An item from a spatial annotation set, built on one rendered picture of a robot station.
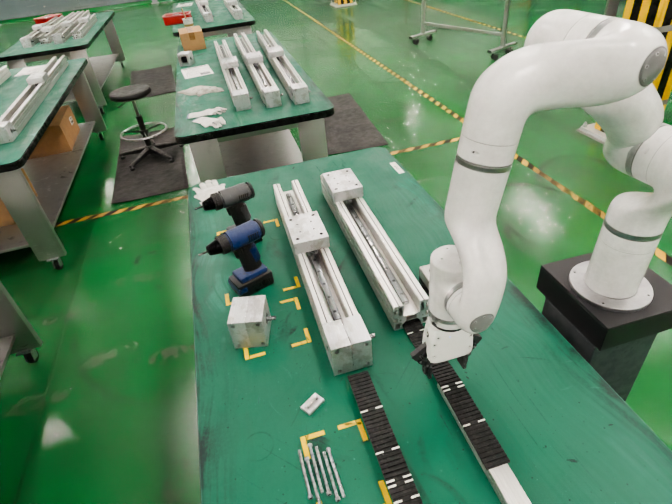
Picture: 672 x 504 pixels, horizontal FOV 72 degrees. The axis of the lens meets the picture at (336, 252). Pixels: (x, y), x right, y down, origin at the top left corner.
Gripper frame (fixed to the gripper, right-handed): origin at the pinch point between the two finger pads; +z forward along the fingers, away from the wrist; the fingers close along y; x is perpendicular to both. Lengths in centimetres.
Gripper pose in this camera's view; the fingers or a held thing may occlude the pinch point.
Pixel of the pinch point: (444, 365)
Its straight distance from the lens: 110.4
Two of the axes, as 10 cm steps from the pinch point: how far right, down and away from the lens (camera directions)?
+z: 0.9, 8.0, 6.0
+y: 9.6, -2.3, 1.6
